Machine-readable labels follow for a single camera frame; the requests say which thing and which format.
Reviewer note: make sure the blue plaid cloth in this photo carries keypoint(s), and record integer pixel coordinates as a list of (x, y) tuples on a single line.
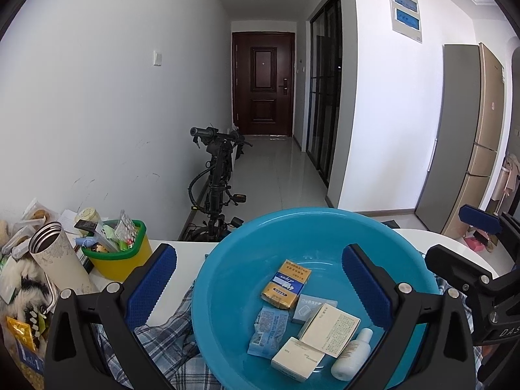
[(173, 348)]

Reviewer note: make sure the light blue wipes packet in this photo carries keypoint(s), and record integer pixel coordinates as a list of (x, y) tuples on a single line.
[(269, 328)]

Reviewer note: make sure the gold cigarette pack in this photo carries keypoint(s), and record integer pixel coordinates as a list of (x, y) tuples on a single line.
[(286, 285)]

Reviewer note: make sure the black folding bicycle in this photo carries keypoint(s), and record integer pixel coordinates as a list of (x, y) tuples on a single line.
[(219, 169)]

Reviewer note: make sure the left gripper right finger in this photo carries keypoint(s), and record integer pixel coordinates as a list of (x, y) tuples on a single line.
[(375, 288)]

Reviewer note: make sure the grey gold refrigerator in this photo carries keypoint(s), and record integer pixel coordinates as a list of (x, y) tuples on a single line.
[(468, 137)]

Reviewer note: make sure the black white plush toy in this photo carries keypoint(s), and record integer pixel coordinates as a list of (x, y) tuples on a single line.
[(30, 292)]

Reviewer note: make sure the blue plastic basin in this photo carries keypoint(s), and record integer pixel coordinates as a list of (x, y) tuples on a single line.
[(227, 291)]

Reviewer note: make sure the yellow green bin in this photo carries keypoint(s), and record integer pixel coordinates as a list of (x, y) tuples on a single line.
[(118, 266)]

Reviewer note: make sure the wall electrical panel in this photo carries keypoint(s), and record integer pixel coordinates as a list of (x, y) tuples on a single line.
[(406, 18)]

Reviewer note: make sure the light blue small box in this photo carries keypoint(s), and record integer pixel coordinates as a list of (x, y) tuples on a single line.
[(307, 306)]

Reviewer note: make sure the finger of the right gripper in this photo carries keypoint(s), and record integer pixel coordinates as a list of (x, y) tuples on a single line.
[(505, 227), (462, 274)]

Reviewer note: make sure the white lotion bottle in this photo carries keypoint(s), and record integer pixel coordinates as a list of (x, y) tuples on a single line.
[(353, 356)]

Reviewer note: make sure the large cream text box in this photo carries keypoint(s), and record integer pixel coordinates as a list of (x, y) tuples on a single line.
[(329, 330)]

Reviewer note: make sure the white wall switch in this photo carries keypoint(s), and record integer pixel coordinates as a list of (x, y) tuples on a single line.
[(157, 58)]

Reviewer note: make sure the cream thermos cup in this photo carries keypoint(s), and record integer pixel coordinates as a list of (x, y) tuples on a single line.
[(53, 252)]

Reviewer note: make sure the cream small box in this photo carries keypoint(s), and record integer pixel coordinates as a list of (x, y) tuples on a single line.
[(297, 360)]

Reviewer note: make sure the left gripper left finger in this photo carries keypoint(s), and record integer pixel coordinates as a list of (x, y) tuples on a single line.
[(144, 286)]

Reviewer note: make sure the black framed glass door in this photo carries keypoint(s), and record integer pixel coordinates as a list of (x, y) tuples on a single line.
[(325, 86)]

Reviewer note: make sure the dark brown entrance door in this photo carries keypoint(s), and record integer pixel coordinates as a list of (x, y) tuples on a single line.
[(263, 82)]

